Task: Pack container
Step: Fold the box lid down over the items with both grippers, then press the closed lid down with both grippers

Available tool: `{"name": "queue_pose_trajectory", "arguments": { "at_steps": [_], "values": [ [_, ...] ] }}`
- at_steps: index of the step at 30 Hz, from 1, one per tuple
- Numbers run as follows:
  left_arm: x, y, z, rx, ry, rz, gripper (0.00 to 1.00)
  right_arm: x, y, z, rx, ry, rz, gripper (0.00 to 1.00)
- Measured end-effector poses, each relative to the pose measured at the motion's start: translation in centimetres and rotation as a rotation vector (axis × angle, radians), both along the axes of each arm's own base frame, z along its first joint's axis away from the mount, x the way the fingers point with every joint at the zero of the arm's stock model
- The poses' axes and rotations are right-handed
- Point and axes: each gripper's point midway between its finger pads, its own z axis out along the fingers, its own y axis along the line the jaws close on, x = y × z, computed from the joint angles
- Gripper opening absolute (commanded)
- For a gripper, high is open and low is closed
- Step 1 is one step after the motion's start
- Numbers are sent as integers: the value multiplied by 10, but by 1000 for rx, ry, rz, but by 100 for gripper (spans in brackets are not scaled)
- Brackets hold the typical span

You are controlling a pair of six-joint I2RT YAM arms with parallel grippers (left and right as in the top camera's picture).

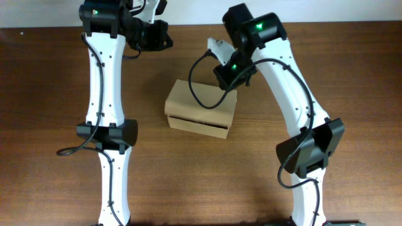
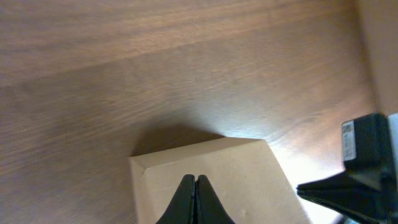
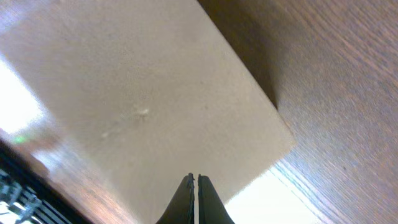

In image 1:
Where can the cardboard box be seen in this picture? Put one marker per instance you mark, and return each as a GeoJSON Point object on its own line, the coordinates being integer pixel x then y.
{"type": "Point", "coordinates": [185, 113]}

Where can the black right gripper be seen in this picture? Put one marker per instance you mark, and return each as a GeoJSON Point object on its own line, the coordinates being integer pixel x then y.
{"type": "Point", "coordinates": [226, 79]}

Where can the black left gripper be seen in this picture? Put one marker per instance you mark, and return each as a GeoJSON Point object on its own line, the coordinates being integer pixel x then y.
{"type": "Point", "coordinates": [158, 42]}

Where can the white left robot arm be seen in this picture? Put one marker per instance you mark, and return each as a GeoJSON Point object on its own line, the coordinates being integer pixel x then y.
{"type": "Point", "coordinates": [108, 27]}

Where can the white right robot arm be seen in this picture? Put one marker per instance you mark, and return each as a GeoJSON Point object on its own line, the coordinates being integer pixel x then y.
{"type": "Point", "coordinates": [262, 45]}

